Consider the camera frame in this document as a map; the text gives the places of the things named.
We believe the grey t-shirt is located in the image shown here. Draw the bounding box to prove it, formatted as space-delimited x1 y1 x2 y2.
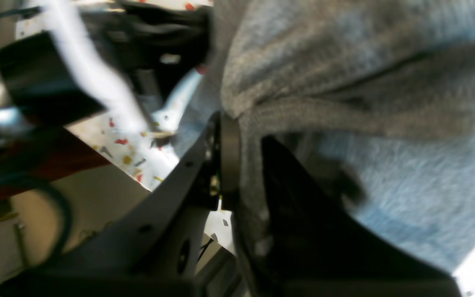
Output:
174 0 475 275

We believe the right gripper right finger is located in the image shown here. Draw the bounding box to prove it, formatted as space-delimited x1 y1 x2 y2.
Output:
233 137 461 297

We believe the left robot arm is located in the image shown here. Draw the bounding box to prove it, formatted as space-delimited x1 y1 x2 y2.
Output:
0 0 213 196

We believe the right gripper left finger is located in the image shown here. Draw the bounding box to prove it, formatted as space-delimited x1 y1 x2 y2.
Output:
4 112 242 289

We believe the terrazzo pattern table cloth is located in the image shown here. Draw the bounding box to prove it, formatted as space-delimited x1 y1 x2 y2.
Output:
15 0 475 297

